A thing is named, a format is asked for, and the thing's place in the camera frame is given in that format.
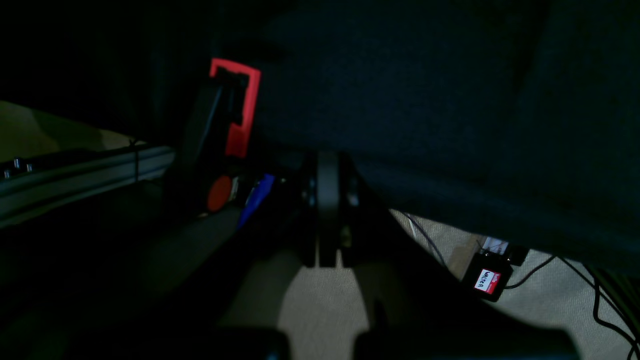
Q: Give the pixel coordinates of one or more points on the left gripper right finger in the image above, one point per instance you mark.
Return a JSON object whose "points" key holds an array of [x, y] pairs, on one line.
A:
{"points": [[417, 309]]}

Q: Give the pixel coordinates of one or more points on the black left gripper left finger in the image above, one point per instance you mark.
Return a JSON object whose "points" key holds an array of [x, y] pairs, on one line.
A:
{"points": [[125, 276]]}

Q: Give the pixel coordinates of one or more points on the black power adapter box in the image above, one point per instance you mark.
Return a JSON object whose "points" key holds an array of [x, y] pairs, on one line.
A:
{"points": [[492, 266]]}

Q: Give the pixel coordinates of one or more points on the red black clamp top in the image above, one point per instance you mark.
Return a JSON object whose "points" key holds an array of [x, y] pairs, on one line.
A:
{"points": [[217, 136]]}

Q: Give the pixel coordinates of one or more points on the black table cloth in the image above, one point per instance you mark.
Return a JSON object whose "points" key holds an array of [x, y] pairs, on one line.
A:
{"points": [[517, 119]]}

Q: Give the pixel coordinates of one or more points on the blue handled tool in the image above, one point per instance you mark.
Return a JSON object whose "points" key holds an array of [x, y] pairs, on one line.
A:
{"points": [[258, 193]]}

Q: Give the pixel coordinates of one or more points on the grey aluminium table rail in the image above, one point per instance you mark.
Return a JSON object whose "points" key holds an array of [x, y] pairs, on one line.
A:
{"points": [[32, 194]]}

